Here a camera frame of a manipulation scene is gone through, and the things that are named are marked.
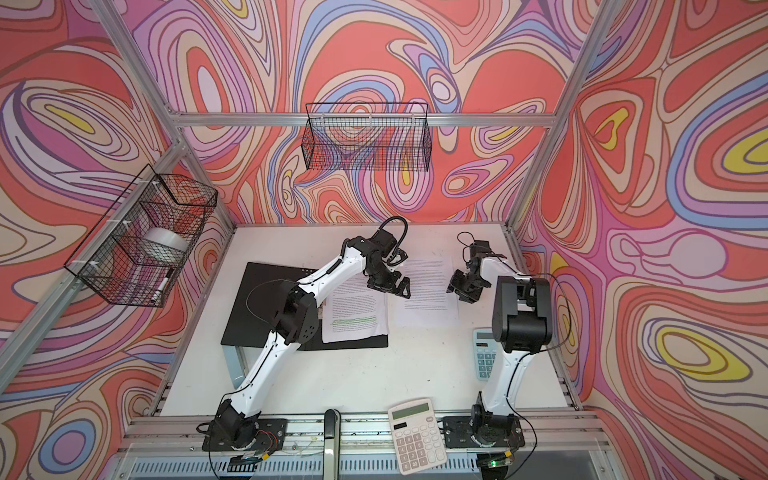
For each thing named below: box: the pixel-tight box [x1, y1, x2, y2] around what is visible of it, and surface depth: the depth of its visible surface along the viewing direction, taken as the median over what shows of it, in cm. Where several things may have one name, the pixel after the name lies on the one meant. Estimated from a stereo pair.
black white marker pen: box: [151, 273, 171, 302], surface depth 73 cm
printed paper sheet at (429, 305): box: [395, 258, 460, 328], surface depth 100 cm
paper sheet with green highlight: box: [322, 274, 388, 343], surface depth 95 cm
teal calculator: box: [472, 327, 497, 381], surface depth 87 cm
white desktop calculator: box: [388, 398, 447, 475], surface depth 73 cm
